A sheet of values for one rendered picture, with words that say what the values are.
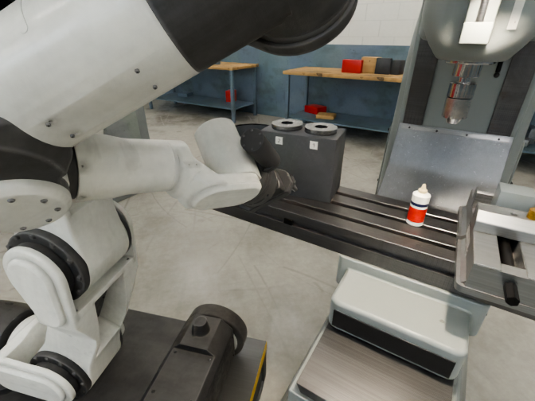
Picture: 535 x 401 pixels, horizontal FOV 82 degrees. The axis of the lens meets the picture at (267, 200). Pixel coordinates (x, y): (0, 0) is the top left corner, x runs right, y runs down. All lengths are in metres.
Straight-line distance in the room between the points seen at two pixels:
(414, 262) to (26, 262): 0.75
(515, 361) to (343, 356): 1.32
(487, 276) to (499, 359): 1.31
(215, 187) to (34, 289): 0.35
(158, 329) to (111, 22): 0.93
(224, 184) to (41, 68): 0.23
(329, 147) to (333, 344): 0.48
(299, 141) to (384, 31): 4.32
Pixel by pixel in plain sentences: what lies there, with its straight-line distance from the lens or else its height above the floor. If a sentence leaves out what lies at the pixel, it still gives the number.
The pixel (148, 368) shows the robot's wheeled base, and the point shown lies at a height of 0.57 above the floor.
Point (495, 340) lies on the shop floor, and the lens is 2.05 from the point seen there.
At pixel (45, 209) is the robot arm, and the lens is 0.32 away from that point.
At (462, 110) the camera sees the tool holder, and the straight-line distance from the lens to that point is 0.75.
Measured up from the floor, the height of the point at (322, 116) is 0.27.
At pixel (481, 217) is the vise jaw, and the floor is 1.03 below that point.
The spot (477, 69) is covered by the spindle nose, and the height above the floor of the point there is 1.29.
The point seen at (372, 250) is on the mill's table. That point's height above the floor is 0.89.
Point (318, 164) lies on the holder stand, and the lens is 0.86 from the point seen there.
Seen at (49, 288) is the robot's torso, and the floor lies 1.01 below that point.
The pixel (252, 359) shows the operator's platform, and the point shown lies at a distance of 1.16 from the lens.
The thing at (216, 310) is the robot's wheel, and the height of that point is 0.60.
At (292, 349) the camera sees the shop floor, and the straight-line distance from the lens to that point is 1.68.
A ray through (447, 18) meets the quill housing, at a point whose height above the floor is 1.38.
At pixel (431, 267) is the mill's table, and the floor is 0.89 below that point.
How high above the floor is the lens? 1.36
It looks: 28 degrees down
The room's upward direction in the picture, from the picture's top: straight up
